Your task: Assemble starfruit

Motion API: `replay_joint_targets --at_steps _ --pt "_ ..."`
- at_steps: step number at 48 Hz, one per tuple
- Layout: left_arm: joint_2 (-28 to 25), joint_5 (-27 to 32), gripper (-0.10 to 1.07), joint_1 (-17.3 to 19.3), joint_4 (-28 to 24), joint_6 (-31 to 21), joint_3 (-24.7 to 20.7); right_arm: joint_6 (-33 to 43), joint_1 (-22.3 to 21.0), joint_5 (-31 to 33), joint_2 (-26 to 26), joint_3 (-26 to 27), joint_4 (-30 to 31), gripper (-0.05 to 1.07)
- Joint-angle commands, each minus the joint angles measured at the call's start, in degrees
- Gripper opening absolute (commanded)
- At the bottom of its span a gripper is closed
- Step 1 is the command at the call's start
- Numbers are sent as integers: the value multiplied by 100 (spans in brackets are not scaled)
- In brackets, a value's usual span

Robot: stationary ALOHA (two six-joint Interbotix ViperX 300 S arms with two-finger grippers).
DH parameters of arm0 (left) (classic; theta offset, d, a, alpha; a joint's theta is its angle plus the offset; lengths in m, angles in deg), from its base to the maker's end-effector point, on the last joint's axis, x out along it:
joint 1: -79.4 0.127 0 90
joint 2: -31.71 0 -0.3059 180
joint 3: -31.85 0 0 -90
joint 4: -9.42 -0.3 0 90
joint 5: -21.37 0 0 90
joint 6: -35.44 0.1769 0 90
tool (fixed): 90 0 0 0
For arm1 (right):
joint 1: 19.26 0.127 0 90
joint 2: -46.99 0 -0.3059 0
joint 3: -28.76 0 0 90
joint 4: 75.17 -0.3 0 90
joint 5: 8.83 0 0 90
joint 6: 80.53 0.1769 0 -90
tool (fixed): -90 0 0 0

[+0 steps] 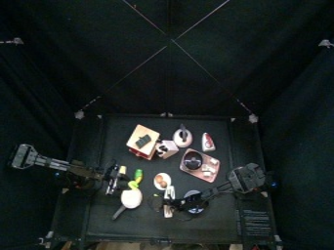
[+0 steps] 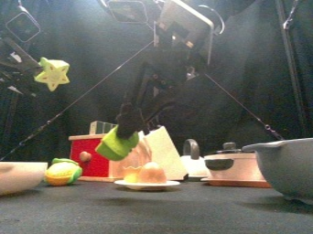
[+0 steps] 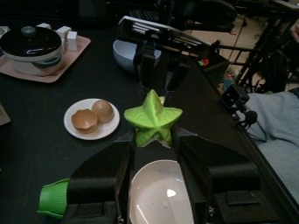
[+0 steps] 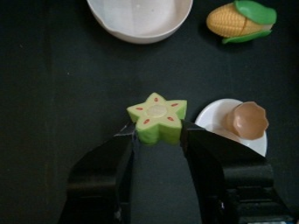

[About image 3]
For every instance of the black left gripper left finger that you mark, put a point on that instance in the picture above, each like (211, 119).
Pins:
(97, 180)

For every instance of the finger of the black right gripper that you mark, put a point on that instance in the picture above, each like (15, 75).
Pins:
(176, 74)
(147, 64)

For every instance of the white round plate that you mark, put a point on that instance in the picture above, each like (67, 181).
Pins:
(99, 131)

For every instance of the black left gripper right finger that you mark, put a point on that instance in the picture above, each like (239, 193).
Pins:
(217, 180)

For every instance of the green starfruit piece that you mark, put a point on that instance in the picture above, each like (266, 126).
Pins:
(52, 198)
(153, 116)

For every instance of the light blue bowl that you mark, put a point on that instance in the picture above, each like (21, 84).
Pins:
(123, 55)

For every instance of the person in gray clothing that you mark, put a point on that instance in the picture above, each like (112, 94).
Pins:
(280, 122)

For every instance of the pink tray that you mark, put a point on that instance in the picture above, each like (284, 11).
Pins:
(73, 57)

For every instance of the brown rounded eggshell half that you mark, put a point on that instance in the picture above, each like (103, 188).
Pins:
(103, 109)

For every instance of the black webcam on stalk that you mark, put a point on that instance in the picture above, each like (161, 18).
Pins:
(234, 97)

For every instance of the black metal stand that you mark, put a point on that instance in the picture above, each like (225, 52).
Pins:
(272, 58)

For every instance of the white shaker block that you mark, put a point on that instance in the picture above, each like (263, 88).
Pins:
(63, 32)
(72, 40)
(43, 25)

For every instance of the white pot with black lid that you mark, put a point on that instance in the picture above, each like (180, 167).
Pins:
(31, 43)

